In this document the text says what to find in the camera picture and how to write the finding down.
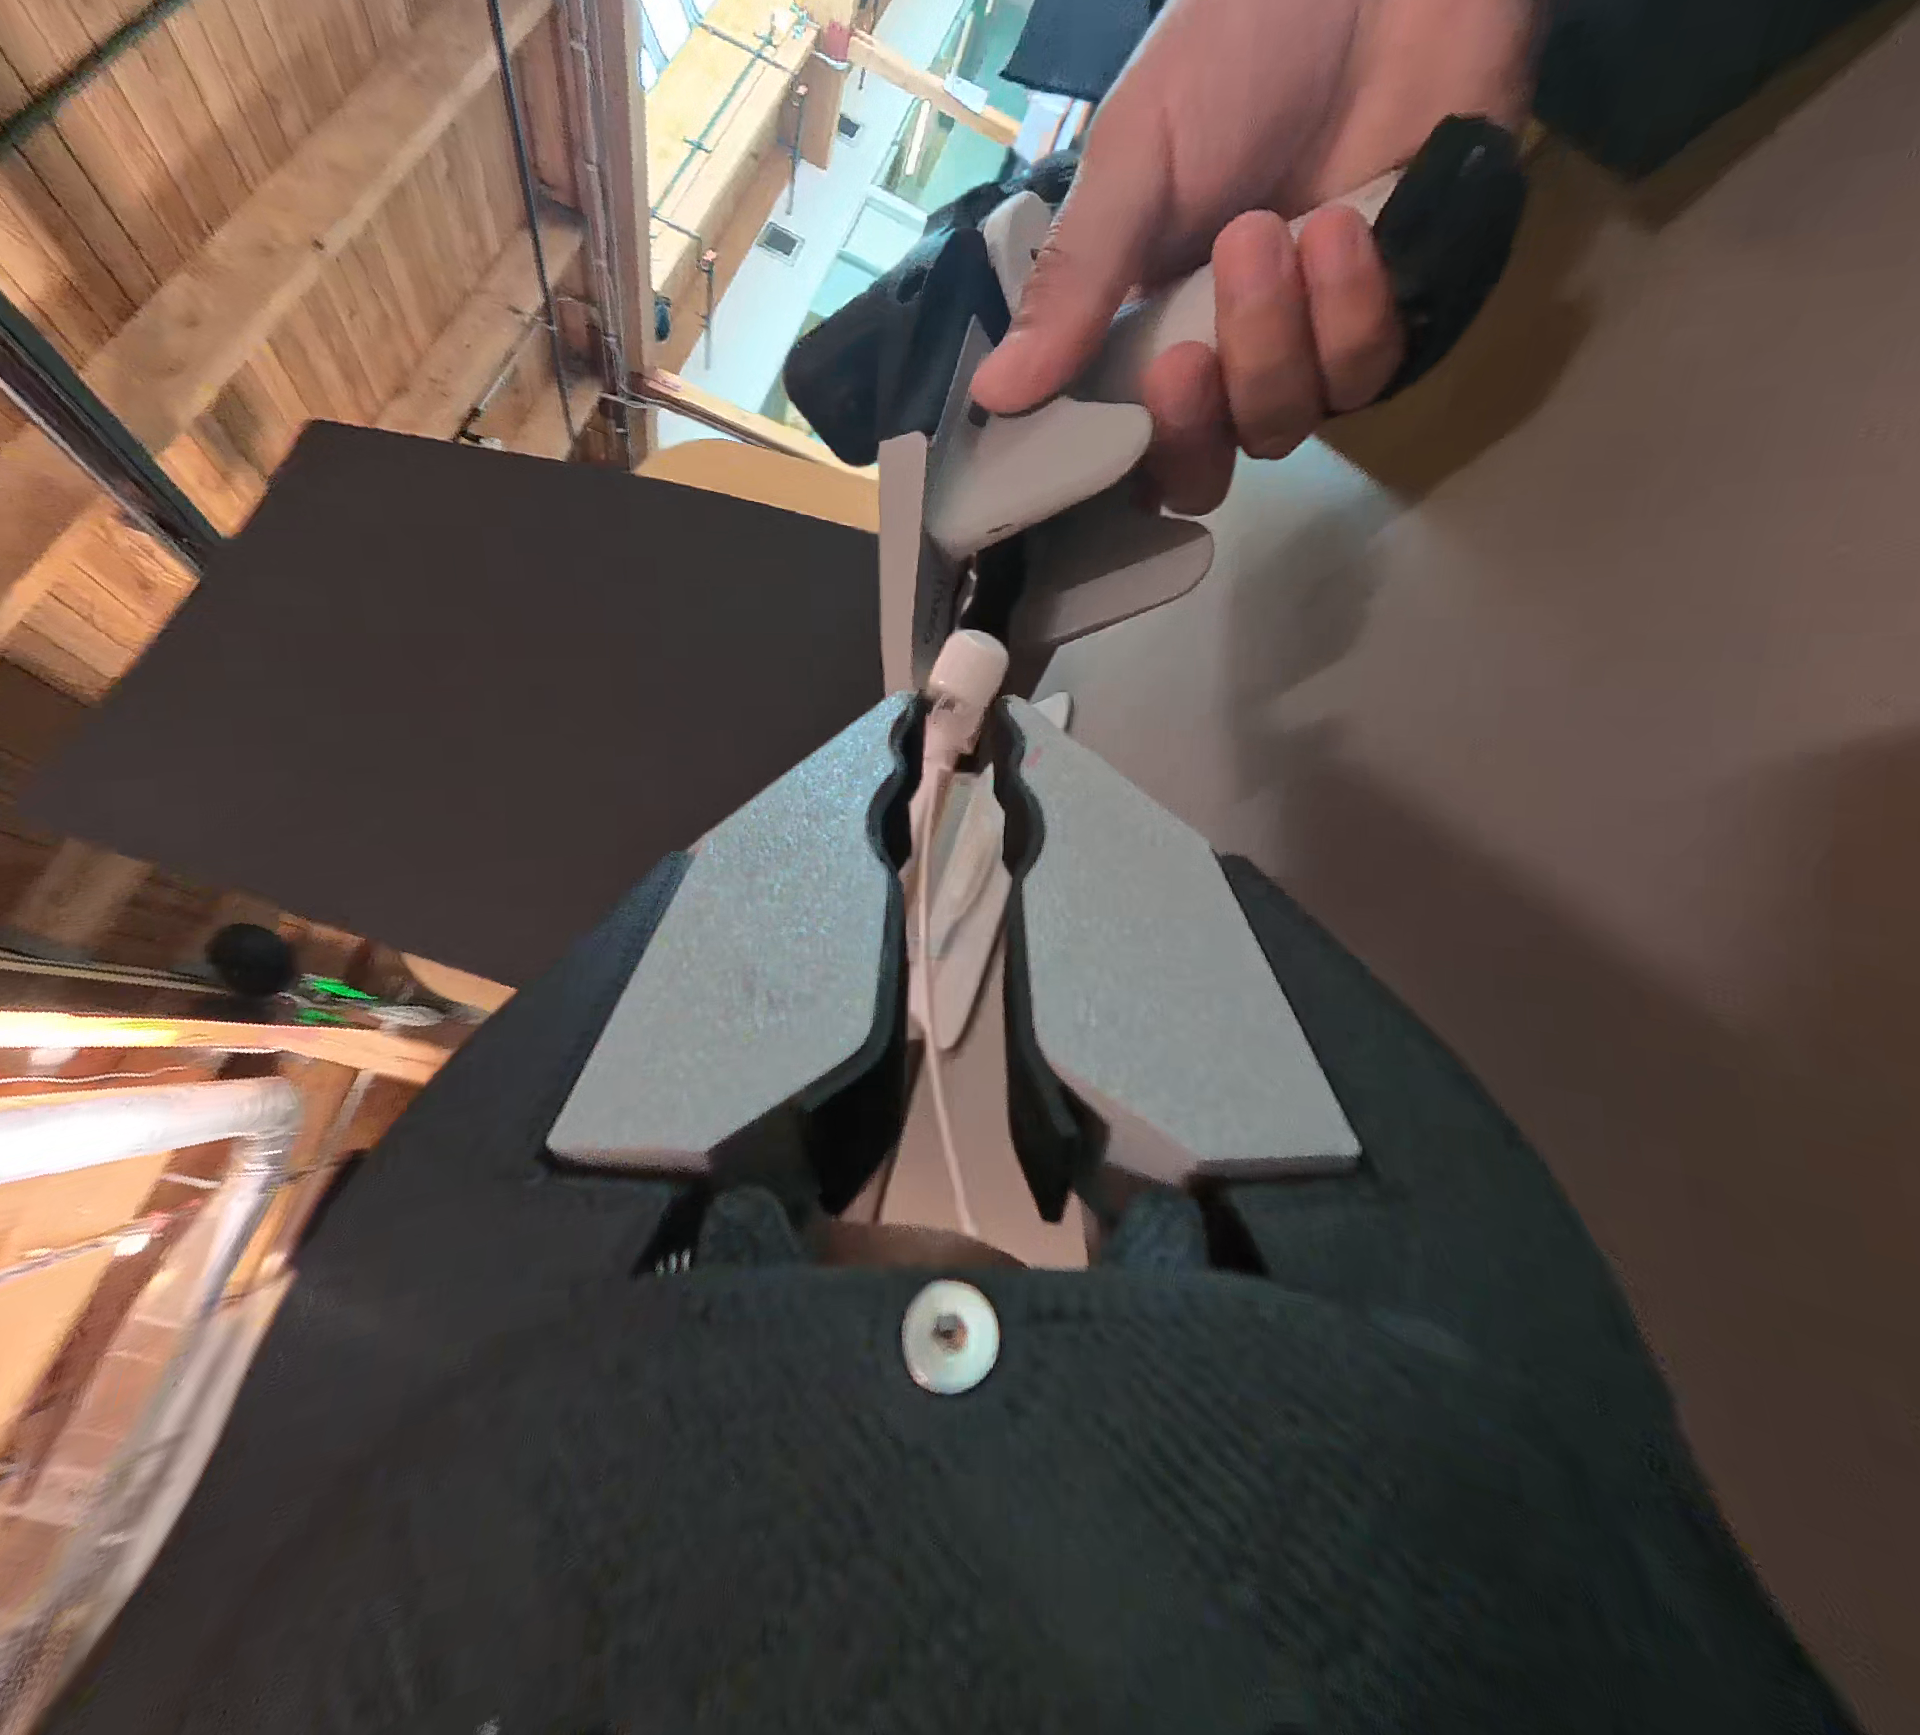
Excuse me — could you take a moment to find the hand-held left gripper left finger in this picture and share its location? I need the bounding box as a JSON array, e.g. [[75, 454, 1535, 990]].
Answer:
[[546, 692, 919, 1215]]

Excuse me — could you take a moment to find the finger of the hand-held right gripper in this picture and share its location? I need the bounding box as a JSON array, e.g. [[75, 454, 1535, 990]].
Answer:
[[875, 314, 995, 700], [982, 498, 1217, 702]]

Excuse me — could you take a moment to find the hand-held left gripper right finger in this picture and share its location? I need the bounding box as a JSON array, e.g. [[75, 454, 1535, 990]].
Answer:
[[997, 698, 1368, 1221]]

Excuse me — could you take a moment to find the white plastic cable tie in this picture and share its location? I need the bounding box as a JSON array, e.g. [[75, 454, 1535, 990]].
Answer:
[[896, 626, 1012, 1241]]

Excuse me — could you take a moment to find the person's right hand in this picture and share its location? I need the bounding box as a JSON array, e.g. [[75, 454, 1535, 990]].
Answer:
[[972, 0, 1550, 518]]

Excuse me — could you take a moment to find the white board stand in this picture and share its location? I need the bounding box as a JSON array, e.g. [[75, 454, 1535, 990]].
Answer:
[[905, 692, 1075, 1020]]

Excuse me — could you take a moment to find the black hanging panel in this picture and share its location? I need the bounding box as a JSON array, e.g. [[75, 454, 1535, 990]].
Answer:
[[1008, 0, 1159, 106]]

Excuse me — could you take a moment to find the black board with wooden frame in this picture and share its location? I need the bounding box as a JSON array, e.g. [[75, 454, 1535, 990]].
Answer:
[[13, 420, 905, 1018]]

